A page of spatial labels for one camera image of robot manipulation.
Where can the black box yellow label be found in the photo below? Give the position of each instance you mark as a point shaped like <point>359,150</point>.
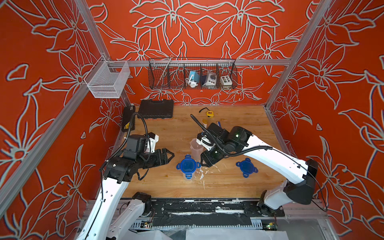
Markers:
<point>126,120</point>

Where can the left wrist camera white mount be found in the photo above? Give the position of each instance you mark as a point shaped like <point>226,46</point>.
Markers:
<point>151,143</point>

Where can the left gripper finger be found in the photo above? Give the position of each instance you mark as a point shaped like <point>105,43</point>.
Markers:
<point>167,160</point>
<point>168,154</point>

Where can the white button box in basket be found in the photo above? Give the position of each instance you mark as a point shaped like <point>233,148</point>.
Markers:
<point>226,82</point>

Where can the white wire basket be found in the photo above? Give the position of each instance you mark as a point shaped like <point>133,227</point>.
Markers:
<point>107,80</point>

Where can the clear plastic container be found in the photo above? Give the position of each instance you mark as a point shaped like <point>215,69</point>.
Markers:
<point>189,176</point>
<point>196,150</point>

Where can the blue white item in basket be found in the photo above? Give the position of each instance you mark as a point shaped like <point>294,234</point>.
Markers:
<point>193,79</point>

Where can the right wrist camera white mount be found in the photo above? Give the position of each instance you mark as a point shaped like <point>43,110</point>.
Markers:
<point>204,140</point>

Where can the yellow tape measure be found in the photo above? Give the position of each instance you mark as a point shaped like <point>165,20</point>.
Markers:
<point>209,113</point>

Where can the aluminium crossbar back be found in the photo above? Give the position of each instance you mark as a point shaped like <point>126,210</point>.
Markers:
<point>238,63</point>

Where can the aluminium frame post left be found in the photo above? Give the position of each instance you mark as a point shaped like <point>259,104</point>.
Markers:
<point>97,39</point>

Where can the black wire wall basket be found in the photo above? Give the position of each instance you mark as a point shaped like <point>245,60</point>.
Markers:
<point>172,76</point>

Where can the aluminium frame post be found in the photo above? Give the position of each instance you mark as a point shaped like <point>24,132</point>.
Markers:
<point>309,31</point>
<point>97,39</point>

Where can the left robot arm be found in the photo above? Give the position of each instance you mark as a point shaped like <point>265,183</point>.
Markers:
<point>139,152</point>

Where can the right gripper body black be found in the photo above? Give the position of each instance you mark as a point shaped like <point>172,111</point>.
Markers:
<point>213,156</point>

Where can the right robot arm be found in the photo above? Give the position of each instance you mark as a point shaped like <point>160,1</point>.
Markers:
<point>299,185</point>

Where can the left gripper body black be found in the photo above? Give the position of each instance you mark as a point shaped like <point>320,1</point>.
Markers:
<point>153,159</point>

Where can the grey device in basket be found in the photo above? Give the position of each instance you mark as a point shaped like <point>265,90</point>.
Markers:
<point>209,80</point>

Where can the black tool case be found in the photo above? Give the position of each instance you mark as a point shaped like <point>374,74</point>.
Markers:
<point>151,109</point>

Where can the aluminium frame post right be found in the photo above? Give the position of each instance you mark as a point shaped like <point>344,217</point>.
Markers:
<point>309,31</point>

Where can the blue lid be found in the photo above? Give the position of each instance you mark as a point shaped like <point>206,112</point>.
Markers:
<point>188,165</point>
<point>247,167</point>

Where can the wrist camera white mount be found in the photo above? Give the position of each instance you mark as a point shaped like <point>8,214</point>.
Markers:
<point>204,140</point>
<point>151,143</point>

